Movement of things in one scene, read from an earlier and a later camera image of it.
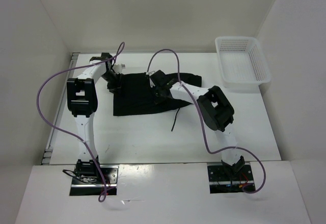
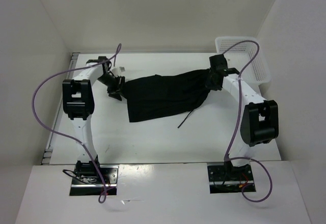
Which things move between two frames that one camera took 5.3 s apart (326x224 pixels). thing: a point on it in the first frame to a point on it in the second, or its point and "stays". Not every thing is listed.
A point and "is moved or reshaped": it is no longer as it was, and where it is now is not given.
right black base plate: x=221 y=180 stays
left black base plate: x=83 y=186 stays
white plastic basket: x=243 y=64 stays
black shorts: x=134 y=93 is moved or reshaped
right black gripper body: x=158 y=97 to x=209 y=83
